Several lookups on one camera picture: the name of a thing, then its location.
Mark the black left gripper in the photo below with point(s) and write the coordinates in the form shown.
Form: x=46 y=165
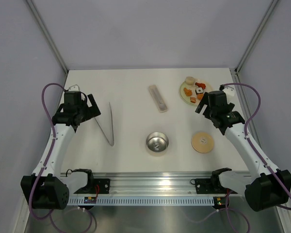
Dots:
x=93 y=110

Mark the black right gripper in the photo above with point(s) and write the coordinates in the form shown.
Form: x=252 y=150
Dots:
x=204 y=101

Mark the orange bacon slice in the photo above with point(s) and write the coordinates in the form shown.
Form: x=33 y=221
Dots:
x=192 y=99

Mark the orange fried chicken piece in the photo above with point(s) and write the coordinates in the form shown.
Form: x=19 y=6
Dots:
x=187 y=92

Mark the metal tongs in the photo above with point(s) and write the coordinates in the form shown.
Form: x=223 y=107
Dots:
x=105 y=123

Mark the steel lunch box bowl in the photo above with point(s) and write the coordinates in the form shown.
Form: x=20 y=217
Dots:
x=157 y=144

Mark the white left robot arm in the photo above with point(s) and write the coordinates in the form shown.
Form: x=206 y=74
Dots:
x=44 y=189

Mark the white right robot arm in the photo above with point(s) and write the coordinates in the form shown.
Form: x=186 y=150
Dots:
x=268 y=186

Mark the orange fried nugget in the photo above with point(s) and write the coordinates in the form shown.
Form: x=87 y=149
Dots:
x=200 y=96

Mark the black white sushi roll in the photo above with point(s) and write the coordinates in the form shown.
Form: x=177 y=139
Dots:
x=199 y=90

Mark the pale green plate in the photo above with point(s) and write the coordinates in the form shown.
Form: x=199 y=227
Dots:
x=192 y=88

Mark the white rice ball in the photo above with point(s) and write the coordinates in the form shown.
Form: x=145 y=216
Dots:
x=190 y=80

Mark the beige round lid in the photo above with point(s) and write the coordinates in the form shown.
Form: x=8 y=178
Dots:
x=202 y=142

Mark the beige cutlery case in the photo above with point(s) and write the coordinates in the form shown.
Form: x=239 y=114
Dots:
x=158 y=99

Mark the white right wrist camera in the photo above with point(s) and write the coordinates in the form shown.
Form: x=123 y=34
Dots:
x=230 y=93

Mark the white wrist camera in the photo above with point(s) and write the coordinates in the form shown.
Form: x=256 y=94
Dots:
x=230 y=93
x=74 y=88

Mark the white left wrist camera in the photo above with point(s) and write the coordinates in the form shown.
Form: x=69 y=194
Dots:
x=74 y=88

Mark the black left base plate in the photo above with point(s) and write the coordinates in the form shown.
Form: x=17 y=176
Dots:
x=102 y=186

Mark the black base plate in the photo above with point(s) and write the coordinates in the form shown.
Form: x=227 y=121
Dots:
x=208 y=186
x=102 y=186

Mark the aluminium rail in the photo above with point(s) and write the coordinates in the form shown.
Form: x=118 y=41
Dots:
x=152 y=183

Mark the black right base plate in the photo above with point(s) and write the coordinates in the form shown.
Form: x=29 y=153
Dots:
x=208 y=186

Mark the white slotted cable duct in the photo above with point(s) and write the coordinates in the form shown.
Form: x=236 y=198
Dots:
x=140 y=201

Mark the left aluminium frame post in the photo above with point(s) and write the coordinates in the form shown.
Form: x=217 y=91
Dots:
x=46 y=34

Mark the aluminium frame post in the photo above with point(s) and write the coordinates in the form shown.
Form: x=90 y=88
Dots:
x=46 y=34
x=257 y=34

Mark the right aluminium frame post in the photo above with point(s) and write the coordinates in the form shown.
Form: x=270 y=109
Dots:
x=257 y=34

